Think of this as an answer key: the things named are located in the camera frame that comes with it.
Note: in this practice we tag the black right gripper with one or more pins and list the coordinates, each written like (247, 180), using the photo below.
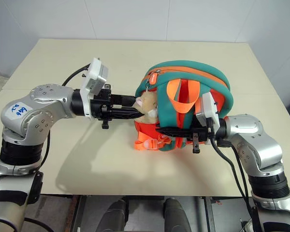
(199, 134)

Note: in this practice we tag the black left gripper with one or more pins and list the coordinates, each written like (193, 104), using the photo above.
(99, 108)

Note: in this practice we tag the tan plush animal toy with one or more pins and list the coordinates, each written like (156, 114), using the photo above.
(147, 101)

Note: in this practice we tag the orange and teal backpack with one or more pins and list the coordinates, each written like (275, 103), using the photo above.
(195, 70)

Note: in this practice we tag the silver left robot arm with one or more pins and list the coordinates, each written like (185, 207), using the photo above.
(46, 104)

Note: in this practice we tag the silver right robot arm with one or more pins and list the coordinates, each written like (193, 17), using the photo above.
(244, 128)

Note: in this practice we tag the dark rounded shape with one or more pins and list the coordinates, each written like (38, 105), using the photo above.
(116, 215)
(176, 215)

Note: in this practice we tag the white label blue handwriting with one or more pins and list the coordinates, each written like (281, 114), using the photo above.
(17, 111)

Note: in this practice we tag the white shoe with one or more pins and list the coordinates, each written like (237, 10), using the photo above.
(246, 227)

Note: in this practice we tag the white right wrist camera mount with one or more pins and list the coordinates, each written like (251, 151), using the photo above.
(211, 106)

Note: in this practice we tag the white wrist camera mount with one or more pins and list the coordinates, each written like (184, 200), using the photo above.
(211, 106)
(94, 72)

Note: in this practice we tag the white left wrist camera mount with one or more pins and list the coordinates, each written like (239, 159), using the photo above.
(94, 72)

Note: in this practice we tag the dark metal table frame bar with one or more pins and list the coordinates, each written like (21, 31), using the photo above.
(209, 215)
(76, 215)

